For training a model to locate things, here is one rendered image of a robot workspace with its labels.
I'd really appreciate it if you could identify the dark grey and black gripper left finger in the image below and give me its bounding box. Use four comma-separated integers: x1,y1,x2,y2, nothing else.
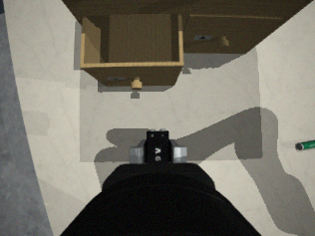
130,139,148,163

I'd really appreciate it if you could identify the wooden drawer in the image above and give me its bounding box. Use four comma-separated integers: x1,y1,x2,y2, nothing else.
190,0,307,14
182,14,284,53
69,0,185,13
80,14,183,91

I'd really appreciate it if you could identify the black nine-volt battery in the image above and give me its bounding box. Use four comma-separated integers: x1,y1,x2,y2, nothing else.
147,129,169,163

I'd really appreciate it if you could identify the small wooden chest of drawers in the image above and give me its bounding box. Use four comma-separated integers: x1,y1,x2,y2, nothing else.
62,0,313,54

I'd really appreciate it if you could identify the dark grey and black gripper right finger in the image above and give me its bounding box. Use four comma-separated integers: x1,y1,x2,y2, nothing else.
168,139,187,163

